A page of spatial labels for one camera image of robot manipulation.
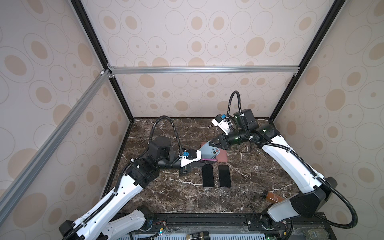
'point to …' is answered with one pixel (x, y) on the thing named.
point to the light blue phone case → (209, 152)
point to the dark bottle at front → (202, 235)
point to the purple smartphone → (224, 175)
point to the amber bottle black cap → (274, 197)
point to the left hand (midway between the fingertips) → (205, 162)
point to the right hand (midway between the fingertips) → (211, 143)
